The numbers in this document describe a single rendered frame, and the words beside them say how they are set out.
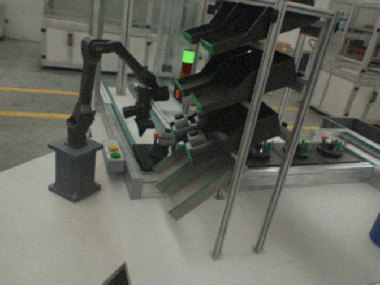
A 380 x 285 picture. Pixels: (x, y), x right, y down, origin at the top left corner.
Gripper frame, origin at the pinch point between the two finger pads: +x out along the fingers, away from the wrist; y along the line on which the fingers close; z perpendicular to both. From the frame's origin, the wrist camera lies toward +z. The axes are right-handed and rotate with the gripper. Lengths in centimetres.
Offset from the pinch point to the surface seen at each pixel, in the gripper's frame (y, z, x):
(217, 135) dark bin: 37.8, -15.0, -14.2
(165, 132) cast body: 1.0, -10.9, 1.0
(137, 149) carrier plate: -5.8, -1.1, 12.6
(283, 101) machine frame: -59, -119, 3
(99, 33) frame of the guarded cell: -81, 8, -26
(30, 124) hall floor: -267, 57, 110
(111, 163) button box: 2.0, 11.8, 15.1
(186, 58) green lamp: -17.1, -22.2, -28.2
